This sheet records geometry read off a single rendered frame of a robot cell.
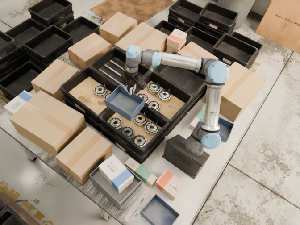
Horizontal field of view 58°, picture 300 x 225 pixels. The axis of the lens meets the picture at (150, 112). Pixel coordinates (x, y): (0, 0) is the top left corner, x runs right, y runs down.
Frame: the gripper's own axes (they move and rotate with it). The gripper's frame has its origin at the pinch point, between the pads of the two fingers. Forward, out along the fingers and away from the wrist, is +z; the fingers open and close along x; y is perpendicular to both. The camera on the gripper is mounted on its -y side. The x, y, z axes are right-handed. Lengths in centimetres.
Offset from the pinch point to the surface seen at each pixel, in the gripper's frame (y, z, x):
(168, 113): -18.6, 27.6, -24.2
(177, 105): -19.4, 26.7, -34.6
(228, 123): -59, 34, -52
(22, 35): 182, 71, -39
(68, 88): 53, 27, 8
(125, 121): 1.5, 29.8, 1.9
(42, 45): 142, 61, -35
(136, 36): 48, 17, -69
